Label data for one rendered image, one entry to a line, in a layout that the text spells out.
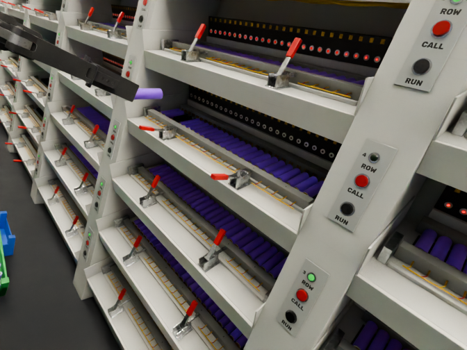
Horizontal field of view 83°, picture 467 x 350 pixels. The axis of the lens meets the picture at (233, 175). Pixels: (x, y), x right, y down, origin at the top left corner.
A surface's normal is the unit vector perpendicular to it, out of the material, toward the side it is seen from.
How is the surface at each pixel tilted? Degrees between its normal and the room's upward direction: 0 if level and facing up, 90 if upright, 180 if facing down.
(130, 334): 21
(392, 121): 90
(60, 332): 0
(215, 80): 111
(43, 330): 0
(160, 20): 90
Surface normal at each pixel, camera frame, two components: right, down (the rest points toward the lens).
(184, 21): 0.68, 0.43
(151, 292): 0.08, -0.85
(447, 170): -0.73, 0.30
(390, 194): -0.65, -0.03
